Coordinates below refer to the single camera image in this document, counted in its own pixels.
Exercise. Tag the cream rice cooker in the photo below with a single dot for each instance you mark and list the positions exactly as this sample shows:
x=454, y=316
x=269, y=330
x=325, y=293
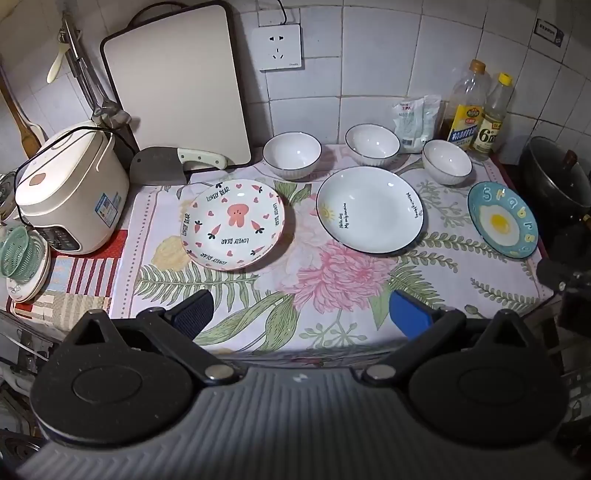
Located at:
x=69, y=194

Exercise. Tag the white plate with sun print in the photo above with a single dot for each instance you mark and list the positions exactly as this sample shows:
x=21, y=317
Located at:
x=369, y=210

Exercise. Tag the white wall socket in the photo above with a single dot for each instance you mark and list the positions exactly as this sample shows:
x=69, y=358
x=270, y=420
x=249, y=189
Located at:
x=277, y=48

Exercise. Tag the oil bottle with orange cap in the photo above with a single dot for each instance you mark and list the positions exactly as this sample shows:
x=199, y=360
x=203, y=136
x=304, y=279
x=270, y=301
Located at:
x=464, y=120

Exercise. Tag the green strainer basket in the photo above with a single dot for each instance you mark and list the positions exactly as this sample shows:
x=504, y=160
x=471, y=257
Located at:
x=18, y=251

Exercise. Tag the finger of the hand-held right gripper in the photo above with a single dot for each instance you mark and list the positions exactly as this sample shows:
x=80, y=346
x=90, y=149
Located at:
x=554, y=273

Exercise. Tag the white salt bag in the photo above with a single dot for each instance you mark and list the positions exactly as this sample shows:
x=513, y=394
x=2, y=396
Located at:
x=415, y=122

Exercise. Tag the wall sticker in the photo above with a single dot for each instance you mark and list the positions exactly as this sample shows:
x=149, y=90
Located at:
x=549, y=32

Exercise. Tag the vinegar bottle with yellow cap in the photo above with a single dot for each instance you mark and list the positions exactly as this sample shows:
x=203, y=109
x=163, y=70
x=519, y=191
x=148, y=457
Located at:
x=491, y=131

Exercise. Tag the wooden spatula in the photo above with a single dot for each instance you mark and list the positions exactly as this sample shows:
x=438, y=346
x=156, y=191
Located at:
x=30, y=138

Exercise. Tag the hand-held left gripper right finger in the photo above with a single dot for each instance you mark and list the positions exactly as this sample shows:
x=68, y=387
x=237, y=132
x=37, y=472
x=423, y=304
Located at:
x=408, y=316

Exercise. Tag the floral tablecloth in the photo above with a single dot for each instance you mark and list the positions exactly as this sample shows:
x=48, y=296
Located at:
x=323, y=286

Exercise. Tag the white ribbed bowl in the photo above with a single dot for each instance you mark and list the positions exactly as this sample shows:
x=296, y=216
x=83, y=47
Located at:
x=372, y=144
x=447, y=161
x=292, y=154

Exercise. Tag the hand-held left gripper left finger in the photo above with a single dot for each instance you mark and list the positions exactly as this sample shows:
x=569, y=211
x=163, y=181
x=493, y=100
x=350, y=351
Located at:
x=194, y=311

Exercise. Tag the cream rice paddle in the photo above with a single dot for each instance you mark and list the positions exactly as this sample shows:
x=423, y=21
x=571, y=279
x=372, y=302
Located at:
x=57, y=64

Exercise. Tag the white cutting board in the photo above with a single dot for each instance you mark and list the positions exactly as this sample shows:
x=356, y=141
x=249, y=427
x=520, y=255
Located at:
x=175, y=83

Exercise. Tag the metal ladle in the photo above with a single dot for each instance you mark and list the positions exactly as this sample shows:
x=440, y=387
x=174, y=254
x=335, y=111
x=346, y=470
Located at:
x=85, y=74

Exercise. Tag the striped cloth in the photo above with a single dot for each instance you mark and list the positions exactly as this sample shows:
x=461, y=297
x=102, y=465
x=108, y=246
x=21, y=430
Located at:
x=83, y=277

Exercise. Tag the pink rabbit print plate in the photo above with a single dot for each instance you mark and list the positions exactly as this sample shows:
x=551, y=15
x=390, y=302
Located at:
x=236, y=224

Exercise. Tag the black wok with lid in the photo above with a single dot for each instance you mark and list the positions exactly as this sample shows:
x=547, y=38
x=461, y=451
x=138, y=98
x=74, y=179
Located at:
x=554, y=180

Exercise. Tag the blue fried egg plate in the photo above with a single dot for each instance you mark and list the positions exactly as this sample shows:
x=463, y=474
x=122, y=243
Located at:
x=503, y=221

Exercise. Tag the white dish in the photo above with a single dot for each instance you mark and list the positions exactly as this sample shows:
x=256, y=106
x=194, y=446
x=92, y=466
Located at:
x=27, y=290

